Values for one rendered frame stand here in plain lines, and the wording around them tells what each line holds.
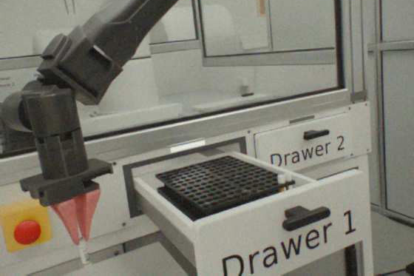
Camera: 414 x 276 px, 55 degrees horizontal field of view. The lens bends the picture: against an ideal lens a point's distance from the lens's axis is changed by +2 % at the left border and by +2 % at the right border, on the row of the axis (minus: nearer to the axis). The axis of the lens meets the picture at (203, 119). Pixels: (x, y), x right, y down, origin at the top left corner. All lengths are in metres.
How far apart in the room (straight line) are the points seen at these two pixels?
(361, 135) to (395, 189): 1.48
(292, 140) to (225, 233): 0.49
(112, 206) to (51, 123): 0.34
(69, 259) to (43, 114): 0.40
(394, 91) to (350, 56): 1.37
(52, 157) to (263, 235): 0.29
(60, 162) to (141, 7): 0.22
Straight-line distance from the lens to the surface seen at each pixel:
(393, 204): 2.66
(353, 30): 1.11
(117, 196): 0.81
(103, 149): 0.78
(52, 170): 0.52
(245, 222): 0.53
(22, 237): 0.73
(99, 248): 0.84
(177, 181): 0.74
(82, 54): 0.52
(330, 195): 0.61
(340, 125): 1.07
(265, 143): 0.92
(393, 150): 2.54
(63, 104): 0.51
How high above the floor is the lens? 1.14
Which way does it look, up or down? 11 degrees down
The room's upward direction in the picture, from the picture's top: 7 degrees counter-clockwise
